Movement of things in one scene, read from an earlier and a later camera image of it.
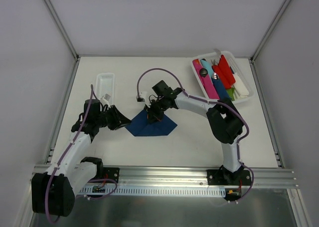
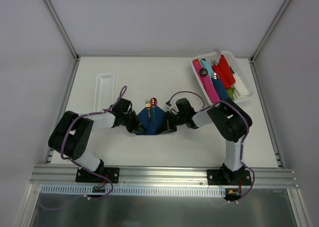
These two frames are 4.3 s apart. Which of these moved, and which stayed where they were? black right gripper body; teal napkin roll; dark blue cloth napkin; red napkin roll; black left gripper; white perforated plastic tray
Moved: black left gripper; black right gripper body
Stayed: teal napkin roll; red napkin roll; white perforated plastic tray; dark blue cloth napkin
